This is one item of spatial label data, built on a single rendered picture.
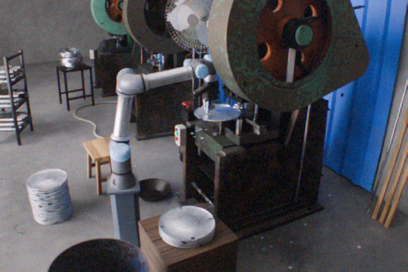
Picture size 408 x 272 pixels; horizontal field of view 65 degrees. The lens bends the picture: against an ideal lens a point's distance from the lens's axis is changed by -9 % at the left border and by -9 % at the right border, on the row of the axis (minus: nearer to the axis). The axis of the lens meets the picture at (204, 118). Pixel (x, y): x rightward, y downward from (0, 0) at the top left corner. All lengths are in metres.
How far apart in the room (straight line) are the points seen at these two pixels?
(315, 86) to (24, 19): 7.25
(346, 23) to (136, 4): 1.91
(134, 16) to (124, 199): 1.78
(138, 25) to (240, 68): 1.79
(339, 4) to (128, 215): 1.67
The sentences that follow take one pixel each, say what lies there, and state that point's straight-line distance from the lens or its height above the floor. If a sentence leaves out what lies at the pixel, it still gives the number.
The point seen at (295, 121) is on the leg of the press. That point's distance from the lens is 2.22.
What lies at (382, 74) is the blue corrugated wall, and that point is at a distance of 2.82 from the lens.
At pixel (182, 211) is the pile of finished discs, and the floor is 0.40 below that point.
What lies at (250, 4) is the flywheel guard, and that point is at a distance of 1.59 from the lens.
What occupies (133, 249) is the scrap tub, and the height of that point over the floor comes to 0.46.
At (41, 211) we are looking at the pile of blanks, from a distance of 2.56.
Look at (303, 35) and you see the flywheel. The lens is 1.72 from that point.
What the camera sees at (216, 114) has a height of 0.79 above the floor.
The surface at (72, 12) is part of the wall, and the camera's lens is 8.44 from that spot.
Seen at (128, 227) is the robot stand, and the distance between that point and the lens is 2.16.
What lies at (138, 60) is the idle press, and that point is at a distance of 5.36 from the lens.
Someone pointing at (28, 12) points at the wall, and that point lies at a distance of 8.40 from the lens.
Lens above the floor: 1.52
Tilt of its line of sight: 21 degrees down
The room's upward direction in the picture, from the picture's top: 1 degrees clockwise
